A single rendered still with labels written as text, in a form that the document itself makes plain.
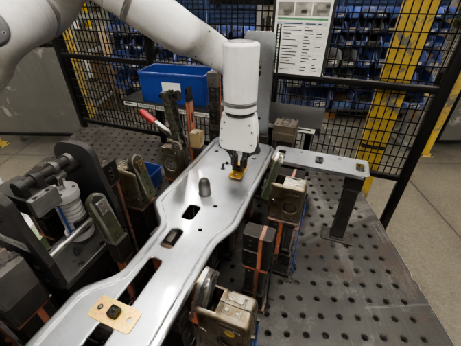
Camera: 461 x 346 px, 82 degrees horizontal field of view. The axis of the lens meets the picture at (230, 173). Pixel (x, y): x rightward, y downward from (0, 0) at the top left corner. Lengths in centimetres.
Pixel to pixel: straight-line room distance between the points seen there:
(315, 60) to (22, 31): 93
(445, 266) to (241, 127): 182
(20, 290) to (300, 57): 110
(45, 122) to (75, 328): 306
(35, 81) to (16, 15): 266
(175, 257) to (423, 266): 182
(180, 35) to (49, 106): 282
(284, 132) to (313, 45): 39
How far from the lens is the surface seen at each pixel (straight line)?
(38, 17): 67
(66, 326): 55
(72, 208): 64
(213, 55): 72
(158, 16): 60
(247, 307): 45
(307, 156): 89
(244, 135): 68
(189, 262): 55
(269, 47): 91
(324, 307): 88
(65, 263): 68
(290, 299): 87
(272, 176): 66
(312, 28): 116
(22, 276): 58
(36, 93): 334
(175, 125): 78
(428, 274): 213
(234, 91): 63
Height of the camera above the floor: 144
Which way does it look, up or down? 34 degrees down
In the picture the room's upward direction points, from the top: straight up
